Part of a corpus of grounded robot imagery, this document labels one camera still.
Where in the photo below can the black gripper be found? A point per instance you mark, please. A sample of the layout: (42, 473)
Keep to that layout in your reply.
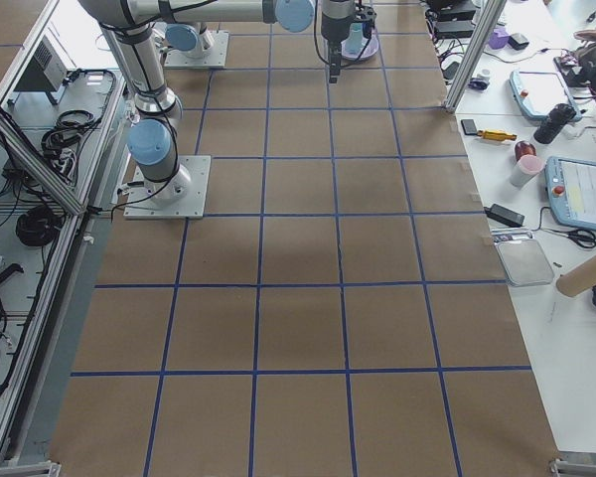
(332, 27)

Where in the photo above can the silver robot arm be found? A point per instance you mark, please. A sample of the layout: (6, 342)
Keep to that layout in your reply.
(152, 141)
(292, 16)

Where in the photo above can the lavender round plate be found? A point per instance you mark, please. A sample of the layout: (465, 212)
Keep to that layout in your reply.
(370, 48)

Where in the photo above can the white pink cup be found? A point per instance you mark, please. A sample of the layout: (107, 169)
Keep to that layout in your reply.
(527, 168)

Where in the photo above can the purple box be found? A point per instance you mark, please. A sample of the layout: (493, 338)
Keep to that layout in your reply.
(499, 38)

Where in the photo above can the black smartphone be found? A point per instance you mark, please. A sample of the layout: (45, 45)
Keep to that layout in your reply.
(469, 127)

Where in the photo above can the upper teach pendant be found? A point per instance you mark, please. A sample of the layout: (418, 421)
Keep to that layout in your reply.
(537, 93)

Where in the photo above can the teach pendant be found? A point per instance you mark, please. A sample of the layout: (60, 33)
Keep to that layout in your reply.
(537, 93)
(571, 191)

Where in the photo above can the dark red round object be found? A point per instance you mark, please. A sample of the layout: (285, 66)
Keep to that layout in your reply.
(523, 148)

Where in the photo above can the black water bottle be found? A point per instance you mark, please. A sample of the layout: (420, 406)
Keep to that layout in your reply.
(554, 122)

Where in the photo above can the black power brick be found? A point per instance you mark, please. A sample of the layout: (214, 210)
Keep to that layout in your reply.
(504, 216)

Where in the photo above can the lower teach pendant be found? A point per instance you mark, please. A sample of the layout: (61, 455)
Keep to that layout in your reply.
(571, 191)

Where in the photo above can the black scissors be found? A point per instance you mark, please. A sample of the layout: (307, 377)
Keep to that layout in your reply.
(583, 238)

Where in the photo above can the grey control box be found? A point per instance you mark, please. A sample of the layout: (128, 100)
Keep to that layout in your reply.
(45, 73)

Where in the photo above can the cardboard tube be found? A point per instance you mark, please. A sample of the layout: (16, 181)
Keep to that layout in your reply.
(579, 279)

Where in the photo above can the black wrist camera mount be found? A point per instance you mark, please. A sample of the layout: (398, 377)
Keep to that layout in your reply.
(334, 60)

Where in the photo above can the aluminium frame post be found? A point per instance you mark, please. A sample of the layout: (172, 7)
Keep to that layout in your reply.
(489, 16)

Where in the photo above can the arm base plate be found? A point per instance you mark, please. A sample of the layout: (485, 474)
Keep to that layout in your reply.
(190, 50)
(183, 197)

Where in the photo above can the yellow handled screwdriver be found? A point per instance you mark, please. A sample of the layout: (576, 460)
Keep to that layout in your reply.
(496, 135)

